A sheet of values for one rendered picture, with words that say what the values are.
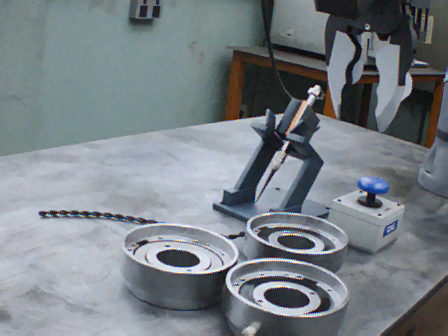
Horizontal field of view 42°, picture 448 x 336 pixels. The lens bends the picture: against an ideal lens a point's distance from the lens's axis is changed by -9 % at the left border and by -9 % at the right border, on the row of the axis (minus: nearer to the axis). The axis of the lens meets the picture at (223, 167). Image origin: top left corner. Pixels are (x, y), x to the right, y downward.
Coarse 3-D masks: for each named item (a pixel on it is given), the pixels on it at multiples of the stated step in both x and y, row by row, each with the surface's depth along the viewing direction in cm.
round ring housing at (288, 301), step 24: (240, 264) 54; (264, 264) 55; (288, 264) 56; (264, 288) 52; (288, 288) 53; (336, 288) 53; (240, 312) 48; (264, 312) 46; (288, 312) 49; (336, 312) 47
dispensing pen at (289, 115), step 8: (320, 88) 79; (312, 96) 78; (320, 96) 79; (296, 104) 77; (312, 104) 78; (288, 112) 77; (296, 112) 76; (280, 120) 77; (288, 120) 76; (280, 128) 77; (280, 136) 78; (288, 144) 77; (280, 152) 77; (288, 152) 77; (280, 160) 77; (272, 168) 77; (272, 176) 77; (264, 184) 76
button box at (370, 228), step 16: (336, 208) 72; (352, 208) 70; (368, 208) 71; (384, 208) 71; (400, 208) 72; (336, 224) 72; (352, 224) 71; (368, 224) 69; (384, 224) 69; (400, 224) 74; (352, 240) 71; (368, 240) 70; (384, 240) 71
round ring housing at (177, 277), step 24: (144, 240) 59; (168, 240) 60; (192, 240) 60; (216, 240) 60; (120, 264) 55; (144, 264) 51; (168, 264) 58; (192, 264) 58; (144, 288) 52; (168, 288) 51; (192, 288) 52; (216, 288) 53
